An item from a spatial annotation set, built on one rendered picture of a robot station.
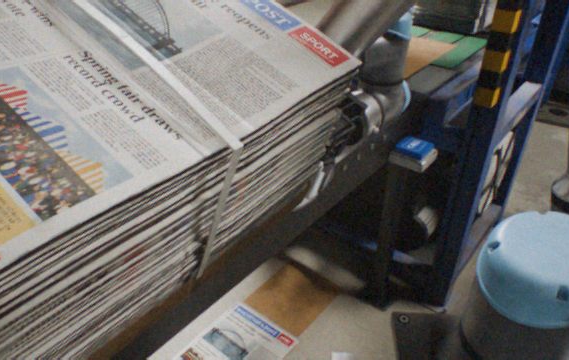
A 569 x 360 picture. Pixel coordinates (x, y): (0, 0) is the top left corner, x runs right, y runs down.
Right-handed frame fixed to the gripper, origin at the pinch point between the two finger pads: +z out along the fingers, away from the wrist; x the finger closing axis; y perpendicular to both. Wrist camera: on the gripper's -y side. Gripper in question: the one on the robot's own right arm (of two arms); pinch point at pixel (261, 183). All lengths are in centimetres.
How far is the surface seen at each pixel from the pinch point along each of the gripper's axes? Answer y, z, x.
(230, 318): -109, -36, -10
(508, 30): 6, -85, 4
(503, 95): -10, -90, 12
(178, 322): -30.7, 9.6, -0.1
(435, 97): -23, -90, -3
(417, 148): -26, -69, 4
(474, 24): -24, -162, -19
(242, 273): -31.3, -6.4, 0.0
